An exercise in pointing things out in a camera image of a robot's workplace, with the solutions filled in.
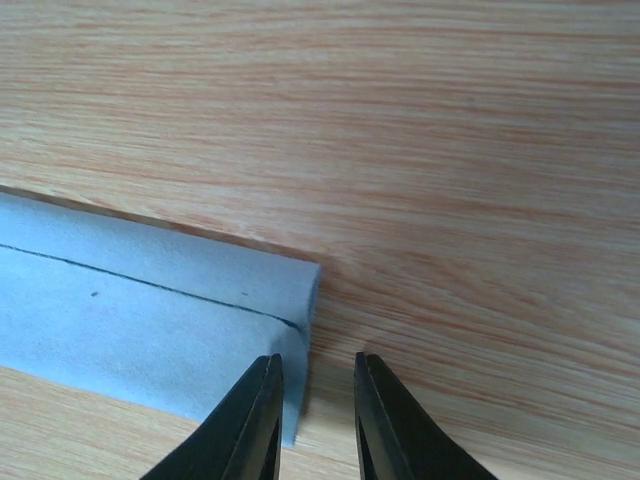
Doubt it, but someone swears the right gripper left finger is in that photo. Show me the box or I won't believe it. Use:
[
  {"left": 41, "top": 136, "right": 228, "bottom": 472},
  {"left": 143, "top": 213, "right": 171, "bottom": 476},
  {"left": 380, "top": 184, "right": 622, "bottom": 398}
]
[{"left": 143, "top": 354, "right": 283, "bottom": 480}]

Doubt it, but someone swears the light blue cleaning cloth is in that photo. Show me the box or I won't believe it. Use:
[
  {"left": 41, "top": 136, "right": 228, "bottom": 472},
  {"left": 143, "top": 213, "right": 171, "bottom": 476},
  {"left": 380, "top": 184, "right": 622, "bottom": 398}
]
[{"left": 1, "top": 194, "right": 321, "bottom": 446}]

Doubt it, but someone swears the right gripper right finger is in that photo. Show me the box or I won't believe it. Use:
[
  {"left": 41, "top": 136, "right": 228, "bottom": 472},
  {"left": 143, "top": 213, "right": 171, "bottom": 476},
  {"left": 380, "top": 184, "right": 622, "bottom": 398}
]
[{"left": 354, "top": 352, "right": 495, "bottom": 480}]

